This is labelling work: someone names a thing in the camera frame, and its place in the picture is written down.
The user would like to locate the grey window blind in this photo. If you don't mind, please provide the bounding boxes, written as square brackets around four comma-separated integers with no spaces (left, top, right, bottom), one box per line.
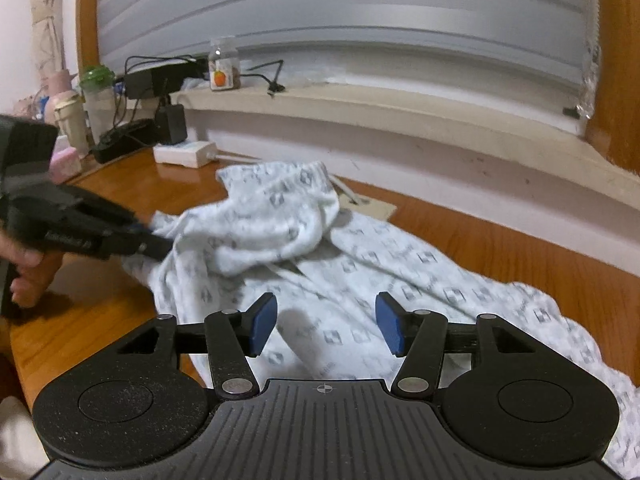
[95,0,601,106]

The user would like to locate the person's beige jacket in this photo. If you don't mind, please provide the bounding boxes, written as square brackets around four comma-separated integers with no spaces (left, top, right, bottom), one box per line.
[0,396,48,480]

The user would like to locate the beige window sill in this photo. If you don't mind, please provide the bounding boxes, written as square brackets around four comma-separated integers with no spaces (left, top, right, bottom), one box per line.
[172,80,640,211]

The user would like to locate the black charger brick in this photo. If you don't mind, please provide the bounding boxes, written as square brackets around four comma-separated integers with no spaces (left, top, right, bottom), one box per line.
[94,119,156,164]

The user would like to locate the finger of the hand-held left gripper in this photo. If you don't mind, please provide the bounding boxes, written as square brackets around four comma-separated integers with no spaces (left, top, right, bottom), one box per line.
[114,211,157,235]
[102,224,175,262]

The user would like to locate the white patterned garment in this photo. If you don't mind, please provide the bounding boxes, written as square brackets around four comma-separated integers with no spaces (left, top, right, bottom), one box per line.
[120,160,640,480]

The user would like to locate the green lid bottle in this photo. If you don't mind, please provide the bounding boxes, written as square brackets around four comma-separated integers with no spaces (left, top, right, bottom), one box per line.
[79,64,118,146]

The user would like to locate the beige cable cover plate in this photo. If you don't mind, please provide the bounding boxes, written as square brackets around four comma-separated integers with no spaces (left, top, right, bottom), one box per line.
[330,175,398,221]

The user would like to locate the blind pull chain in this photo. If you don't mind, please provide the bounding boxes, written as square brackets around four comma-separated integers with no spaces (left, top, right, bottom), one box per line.
[575,0,602,121]

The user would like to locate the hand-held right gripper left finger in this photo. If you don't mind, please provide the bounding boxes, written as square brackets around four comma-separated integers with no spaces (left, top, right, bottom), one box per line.
[116,292,278,401]

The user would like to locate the person's left hand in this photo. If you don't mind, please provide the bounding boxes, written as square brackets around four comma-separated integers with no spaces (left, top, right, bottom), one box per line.
[0,235,64,309]

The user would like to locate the beige lace curtain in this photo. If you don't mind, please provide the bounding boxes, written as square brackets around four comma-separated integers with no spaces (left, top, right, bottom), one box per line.
[30,0,68,76]

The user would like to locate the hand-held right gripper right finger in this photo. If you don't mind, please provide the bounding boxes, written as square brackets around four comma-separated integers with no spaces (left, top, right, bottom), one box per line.
[375,291,538,401]

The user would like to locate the pink box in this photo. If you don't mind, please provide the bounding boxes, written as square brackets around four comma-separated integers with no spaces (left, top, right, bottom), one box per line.
[50,147,83,183]

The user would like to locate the white power strip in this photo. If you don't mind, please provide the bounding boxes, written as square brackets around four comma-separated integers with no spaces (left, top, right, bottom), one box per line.
[152,141,218,168]

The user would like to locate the small carton with orange picture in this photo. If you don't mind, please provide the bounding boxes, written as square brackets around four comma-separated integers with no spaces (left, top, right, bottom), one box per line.
[207,36,242,92]

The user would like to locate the black power adapter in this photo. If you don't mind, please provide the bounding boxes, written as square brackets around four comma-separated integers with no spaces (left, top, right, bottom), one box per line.
[124,62,208,100]

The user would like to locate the black cable with plug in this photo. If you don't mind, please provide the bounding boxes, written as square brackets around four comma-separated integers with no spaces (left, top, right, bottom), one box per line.
[240,59,287,97]

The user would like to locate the wooden window frame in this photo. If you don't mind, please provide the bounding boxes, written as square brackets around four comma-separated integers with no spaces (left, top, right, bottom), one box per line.
[75,0,640,176]

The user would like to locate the beige pink bottles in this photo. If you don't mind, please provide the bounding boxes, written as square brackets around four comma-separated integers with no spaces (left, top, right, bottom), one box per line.
[52,92,91,158]

